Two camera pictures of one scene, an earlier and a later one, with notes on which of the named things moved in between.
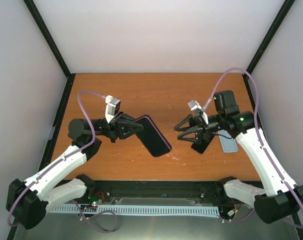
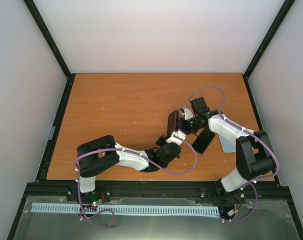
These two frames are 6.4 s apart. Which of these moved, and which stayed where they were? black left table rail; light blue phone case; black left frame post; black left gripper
Moved: black left gripper
Stayed: black left frame post; black left table rail; light blue phone case
